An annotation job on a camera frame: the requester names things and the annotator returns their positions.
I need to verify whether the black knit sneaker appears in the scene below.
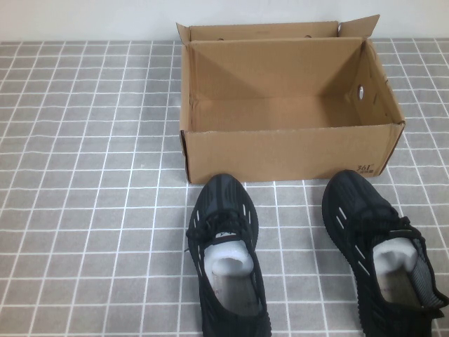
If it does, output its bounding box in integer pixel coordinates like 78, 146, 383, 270
321, 169, 449, 337
185, 172, 273, 337

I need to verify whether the white foam shoe stuffing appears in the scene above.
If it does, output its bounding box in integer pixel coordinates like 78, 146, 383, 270
370, 237, 419, 282
206, 237, 256, 279

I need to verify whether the brown cardboard shoe box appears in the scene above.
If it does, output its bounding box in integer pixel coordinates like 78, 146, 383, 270
175, 13, 407, 185

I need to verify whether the grey white-grid tablecloth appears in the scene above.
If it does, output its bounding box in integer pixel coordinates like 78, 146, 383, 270
0, 37, 449, 337

